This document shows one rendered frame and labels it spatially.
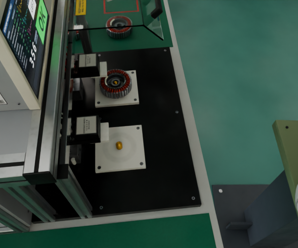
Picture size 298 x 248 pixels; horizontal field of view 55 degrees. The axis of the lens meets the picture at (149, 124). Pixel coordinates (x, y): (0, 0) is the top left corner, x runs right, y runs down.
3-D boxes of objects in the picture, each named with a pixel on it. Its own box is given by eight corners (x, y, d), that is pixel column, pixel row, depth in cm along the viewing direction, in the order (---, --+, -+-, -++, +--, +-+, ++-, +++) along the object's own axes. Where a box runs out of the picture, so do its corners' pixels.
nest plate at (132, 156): (141, 126, 94) (141, 124, 93) (145, 168, 86) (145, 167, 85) (95, 130, 93) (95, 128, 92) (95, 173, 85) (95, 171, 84)
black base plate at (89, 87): (168, 50, 117) (169, 46, 115) (200, 206, 82) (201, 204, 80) (52, 59, 114) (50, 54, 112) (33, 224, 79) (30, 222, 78)
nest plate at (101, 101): (135, 72, 107) (135, 70, 106) (138, 104, 99) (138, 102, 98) (95, 75, 106) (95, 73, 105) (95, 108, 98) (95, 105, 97)
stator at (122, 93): (132, 75, 105) (132, 68, 102) (131, 99, 99) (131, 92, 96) (101, 75, 105) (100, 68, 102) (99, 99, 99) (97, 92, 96)
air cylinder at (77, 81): (83, 83, 104) (80, 73, 99) (82, 100, 100) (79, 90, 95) (69, 84, 104) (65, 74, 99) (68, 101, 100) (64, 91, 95)
